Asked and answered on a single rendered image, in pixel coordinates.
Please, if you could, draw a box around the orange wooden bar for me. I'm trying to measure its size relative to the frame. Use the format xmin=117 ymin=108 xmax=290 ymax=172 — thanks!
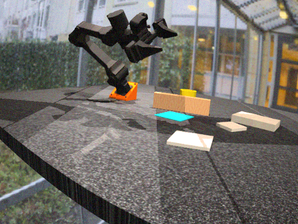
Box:
xmin=153 ymin=92 xmax=210 ymax=116

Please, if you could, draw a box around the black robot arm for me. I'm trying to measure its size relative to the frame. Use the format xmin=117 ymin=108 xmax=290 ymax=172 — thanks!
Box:
xmin=68 ymin=9 xmax=151 ymax=96

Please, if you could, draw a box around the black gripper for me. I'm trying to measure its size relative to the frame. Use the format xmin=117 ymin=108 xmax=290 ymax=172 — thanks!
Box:
xmin=124 ymin=18 xmax=178 ymax=63

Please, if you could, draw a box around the yellow cup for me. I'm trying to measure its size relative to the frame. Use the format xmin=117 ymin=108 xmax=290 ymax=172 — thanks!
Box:
xmin=180 ymin=89 xmax=196 ymax=98

